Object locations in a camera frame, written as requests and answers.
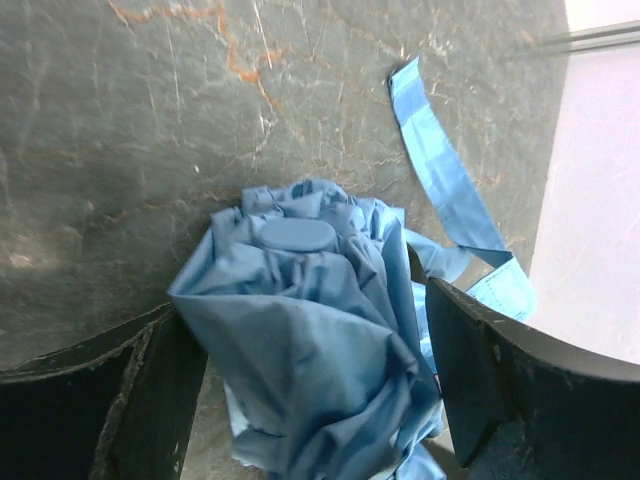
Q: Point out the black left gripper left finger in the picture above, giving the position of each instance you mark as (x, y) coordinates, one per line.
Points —
(119, 405)

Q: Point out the light blue folding umbrella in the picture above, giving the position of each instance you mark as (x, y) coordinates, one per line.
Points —
(303, 299)

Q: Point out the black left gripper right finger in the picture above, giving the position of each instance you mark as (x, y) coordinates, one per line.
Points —
(522, 404)

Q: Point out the aluminium corner post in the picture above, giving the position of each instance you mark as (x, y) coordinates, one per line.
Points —
(590, 40)

